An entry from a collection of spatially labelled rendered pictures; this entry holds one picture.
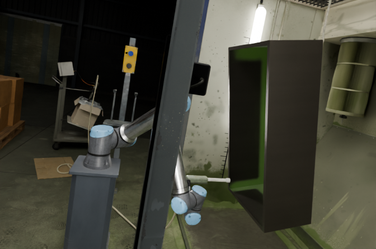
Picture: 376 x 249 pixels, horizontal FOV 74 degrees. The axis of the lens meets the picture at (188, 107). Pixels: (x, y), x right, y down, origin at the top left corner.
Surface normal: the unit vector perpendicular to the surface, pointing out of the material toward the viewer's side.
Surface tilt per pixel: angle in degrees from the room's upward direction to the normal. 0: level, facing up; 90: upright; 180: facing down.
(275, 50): 90
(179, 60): 90
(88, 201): 90
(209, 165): 90
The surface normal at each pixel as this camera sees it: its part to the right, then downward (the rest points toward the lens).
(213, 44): 0.20, 0.15
